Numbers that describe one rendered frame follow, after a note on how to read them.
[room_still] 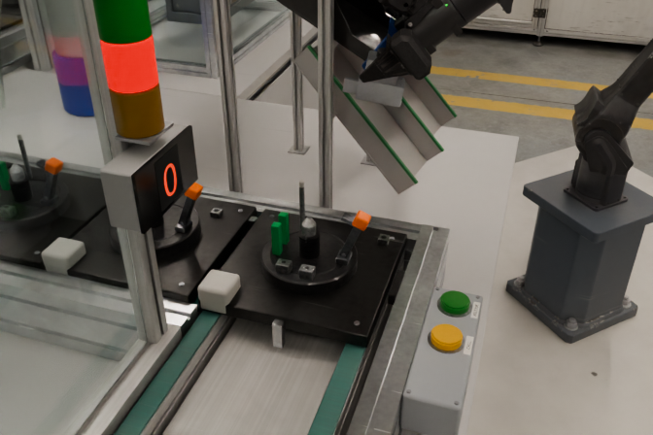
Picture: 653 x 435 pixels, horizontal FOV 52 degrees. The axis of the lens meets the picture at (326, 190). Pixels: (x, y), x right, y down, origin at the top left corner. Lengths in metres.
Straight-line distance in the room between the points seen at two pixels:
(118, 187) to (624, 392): 0.72
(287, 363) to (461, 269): 0.40
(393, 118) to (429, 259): 0.30
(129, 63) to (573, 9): 4.43
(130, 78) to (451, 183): 0.87
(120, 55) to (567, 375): 0.73
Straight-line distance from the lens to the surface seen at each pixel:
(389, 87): 0.93
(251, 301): 0.93
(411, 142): 1.21
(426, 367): 0.86
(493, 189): 1.41
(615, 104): 0.96
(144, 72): 0.69
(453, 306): 0.93
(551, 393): 1.00
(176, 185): 0.76
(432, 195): 1.37
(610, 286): 1.08
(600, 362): 1.07
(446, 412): 0.83
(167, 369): 0.89
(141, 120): 0.70
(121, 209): 0.72
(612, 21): 5.00
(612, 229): 0.98
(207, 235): 1.06
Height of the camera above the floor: 1.57
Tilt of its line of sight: 31 degrees down
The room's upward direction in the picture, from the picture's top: straight up
